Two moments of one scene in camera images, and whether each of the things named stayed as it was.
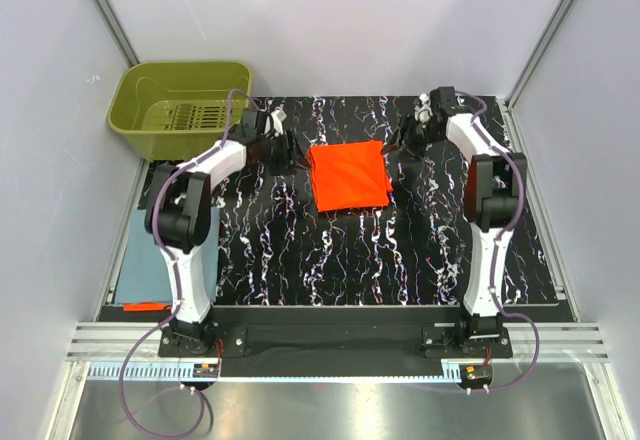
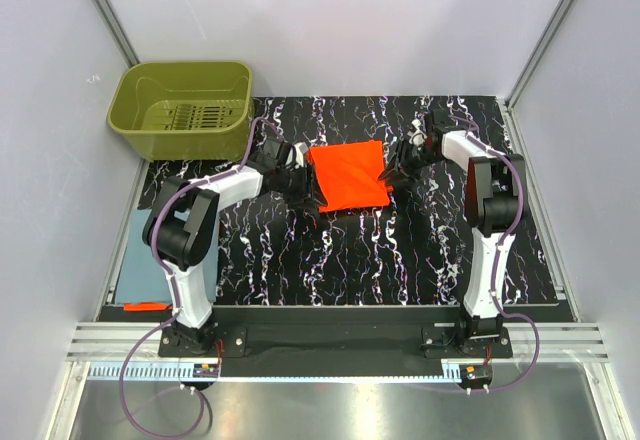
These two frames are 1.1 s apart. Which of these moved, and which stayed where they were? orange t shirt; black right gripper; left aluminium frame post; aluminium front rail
Moved: black right gripper
Stayed: aluminium front rail; left aluminium frame post; orange t shirt
